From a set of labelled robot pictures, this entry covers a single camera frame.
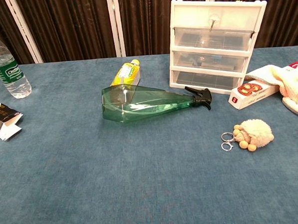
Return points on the green spray bottle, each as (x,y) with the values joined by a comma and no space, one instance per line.
(141,103)

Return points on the yellow drink bottle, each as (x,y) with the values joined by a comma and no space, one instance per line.
(127,73)

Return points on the white plastic drawer organizer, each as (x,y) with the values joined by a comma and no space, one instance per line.
(211,53)

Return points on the white box with red print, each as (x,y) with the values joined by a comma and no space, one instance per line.
(253,92)

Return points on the dark brown curtain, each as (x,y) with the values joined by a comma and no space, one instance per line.
(67,26)

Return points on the cream towel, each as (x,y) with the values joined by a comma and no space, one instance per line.
(287,84)

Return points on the open black white carton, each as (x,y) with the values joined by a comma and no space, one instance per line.
(3,118)

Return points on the clear plastic water bottle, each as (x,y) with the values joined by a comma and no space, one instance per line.
(5,68)

